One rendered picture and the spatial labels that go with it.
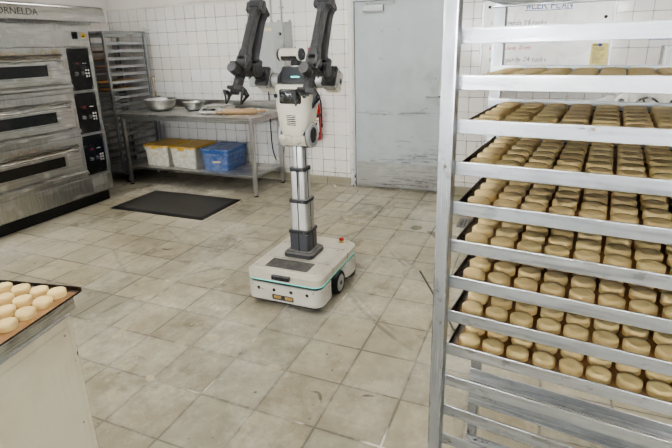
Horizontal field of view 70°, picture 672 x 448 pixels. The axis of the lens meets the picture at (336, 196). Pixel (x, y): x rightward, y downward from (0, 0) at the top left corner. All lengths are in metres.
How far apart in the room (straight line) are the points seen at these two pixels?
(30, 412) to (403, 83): 4.52
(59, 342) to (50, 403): 0.17
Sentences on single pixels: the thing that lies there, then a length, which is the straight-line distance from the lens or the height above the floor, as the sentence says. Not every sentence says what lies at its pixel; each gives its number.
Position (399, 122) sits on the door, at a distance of 5.41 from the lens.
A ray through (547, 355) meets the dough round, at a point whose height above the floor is 0.88.
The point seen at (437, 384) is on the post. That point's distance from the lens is 1.29.
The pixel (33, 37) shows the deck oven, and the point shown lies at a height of 1.73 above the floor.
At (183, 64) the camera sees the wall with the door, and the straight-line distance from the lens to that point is 6.65.
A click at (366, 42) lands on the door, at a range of 5.46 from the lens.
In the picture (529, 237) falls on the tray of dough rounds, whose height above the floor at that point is 1.15.
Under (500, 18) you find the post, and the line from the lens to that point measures 1.46.
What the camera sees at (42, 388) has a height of 0.69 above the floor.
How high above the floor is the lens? 1.58
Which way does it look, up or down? 17 degrees down
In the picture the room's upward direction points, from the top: 2 degrees counter-clockwise
